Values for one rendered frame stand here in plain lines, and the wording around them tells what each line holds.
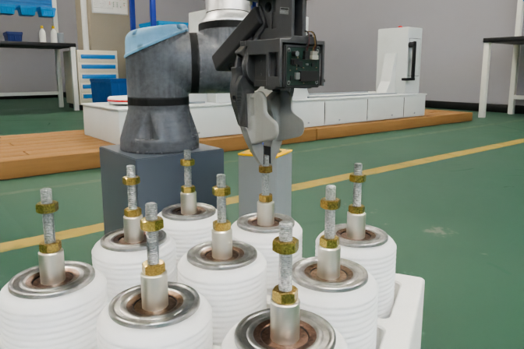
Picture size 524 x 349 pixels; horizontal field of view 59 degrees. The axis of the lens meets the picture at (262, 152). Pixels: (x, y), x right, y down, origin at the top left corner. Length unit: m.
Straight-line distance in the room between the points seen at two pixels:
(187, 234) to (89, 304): 0.20
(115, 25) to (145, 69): 5.98
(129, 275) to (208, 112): 2.13
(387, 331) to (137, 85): 0.59
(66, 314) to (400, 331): 0.33
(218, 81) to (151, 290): 0.55
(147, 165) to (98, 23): 5.98
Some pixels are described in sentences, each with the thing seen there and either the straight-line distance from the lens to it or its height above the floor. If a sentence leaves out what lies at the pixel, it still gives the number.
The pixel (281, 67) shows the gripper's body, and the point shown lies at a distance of 0.51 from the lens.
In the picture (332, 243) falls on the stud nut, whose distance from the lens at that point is 0.45.
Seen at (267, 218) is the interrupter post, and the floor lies 0.26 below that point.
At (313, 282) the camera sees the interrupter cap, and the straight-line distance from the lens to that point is 0.45.
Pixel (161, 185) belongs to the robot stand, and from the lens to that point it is 0.85.
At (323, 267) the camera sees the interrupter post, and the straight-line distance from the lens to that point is 0.46.
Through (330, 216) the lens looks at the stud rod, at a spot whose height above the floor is 0.31.
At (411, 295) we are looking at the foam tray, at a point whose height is 0.18.
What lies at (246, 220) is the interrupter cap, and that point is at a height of 0.25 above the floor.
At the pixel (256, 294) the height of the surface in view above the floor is 0.22.
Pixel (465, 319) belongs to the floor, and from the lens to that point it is 0.98.
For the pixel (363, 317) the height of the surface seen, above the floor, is 0.23.
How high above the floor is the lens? 0.45
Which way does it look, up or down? 10 degrees down
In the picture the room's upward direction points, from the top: straight up
